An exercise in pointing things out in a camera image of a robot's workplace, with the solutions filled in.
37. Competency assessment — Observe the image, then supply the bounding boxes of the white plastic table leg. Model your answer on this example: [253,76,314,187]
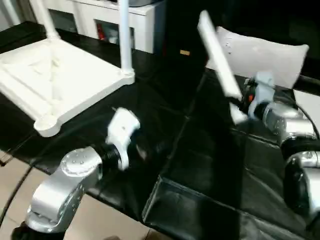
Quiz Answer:
[116,0,136,79]
[29,0,62,42]
[197,9,250,126]

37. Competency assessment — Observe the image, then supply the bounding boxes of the white cabinet with glass doors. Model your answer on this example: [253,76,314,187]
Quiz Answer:
[42,0,167,54]

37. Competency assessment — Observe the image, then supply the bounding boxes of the white plastic bag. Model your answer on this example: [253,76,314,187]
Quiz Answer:
[206,25,310,91]

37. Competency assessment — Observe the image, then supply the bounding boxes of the black work mat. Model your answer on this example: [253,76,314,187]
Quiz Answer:
[0,22,320,240]

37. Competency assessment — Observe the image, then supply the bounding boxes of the black cabinet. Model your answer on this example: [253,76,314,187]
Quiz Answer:
[162,0,320,76]

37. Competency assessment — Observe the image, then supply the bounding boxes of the white plastic table top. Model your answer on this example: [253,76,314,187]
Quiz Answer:
[0,37,136,138]

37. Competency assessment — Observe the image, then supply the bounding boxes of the white side table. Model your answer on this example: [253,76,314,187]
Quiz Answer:
[294,89,320,126]

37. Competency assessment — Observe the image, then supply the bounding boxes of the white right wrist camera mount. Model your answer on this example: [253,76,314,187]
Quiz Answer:
[246,71,277,120]

